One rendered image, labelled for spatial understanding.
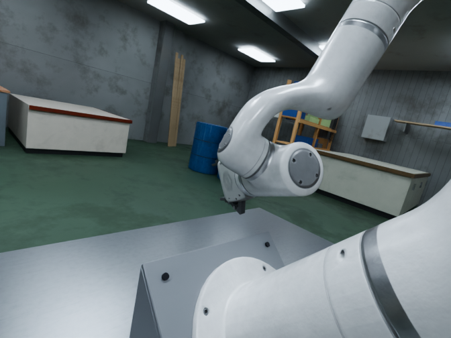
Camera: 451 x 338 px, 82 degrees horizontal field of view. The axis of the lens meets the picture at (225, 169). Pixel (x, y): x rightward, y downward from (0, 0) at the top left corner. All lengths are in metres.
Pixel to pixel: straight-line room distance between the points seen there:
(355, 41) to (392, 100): 8.15
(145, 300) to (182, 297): 0.04
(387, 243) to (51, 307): 0.46
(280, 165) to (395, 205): 5.25
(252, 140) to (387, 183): 5.25
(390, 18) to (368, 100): 8.27
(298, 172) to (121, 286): 0.37
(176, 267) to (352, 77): 0.38
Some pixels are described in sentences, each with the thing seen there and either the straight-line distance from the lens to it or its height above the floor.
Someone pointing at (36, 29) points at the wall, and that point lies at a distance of 7.31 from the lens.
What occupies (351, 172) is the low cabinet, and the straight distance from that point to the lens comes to 5.74.
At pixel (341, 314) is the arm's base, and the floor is 1.04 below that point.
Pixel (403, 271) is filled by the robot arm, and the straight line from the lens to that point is 0.22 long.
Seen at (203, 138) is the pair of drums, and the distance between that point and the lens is 5.12.
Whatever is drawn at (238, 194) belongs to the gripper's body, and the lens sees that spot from 0.55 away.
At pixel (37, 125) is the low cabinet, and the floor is 0.46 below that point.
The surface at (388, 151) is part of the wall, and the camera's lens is 8.44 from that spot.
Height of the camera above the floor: 1.16
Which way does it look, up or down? 11 degrees down
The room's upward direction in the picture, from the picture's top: 12 degrees clockwise
